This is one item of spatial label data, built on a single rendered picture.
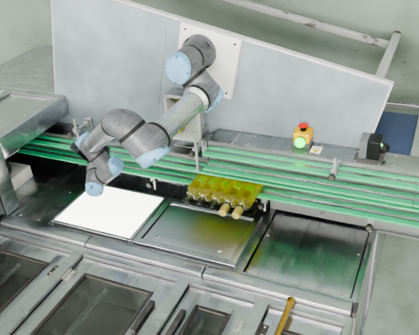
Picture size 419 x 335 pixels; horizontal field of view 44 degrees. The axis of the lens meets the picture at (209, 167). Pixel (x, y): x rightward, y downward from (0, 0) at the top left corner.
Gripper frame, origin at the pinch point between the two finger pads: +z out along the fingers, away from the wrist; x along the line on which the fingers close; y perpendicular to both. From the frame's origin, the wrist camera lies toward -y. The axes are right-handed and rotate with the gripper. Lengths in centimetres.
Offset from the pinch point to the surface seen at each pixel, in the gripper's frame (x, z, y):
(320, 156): 65, -39, 72
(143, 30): 48, 23, 1
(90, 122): -8.1, 17.8, 2.2
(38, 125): -21.9, 18.1, -18.5
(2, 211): -48, -19, -21
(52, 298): -23, -74, -3
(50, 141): -31.6, 20.9, -8.8
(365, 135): 82, -38, 81
